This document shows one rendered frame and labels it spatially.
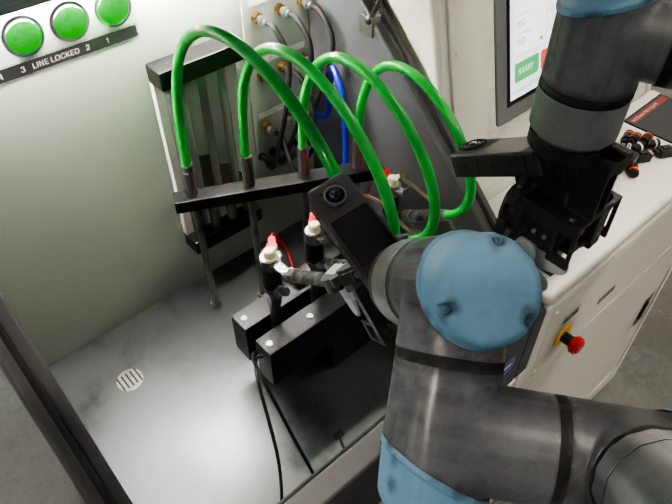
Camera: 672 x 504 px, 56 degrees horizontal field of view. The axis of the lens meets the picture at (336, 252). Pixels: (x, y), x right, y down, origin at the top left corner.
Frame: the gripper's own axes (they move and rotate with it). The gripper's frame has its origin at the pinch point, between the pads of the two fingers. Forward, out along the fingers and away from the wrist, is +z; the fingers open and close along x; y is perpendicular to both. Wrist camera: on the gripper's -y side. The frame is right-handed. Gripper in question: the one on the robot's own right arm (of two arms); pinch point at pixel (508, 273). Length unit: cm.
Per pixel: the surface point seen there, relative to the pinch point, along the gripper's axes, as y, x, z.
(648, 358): 0, 113, 123
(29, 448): -105, -53, 123
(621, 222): -5, 47, 25
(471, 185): -14.4, 11.5, 2.5
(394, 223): -13.5, -4.3, -1.0
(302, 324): -25.3, -9.9, 24.7
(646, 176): -9, 62, 25
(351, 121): -21.2, -4.3, -11.2
